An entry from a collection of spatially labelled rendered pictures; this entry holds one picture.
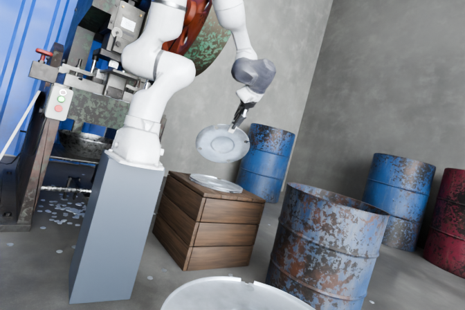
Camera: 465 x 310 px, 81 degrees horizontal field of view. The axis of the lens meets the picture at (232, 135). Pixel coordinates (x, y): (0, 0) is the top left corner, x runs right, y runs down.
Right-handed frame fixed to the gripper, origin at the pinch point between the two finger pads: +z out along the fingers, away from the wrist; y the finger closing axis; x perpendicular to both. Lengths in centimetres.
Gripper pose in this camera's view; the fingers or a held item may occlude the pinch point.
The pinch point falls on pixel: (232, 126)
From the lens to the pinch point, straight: 137.0
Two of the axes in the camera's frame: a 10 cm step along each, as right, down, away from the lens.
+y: 0.3, -7.0, 7.1
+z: -4.0, 6.5, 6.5
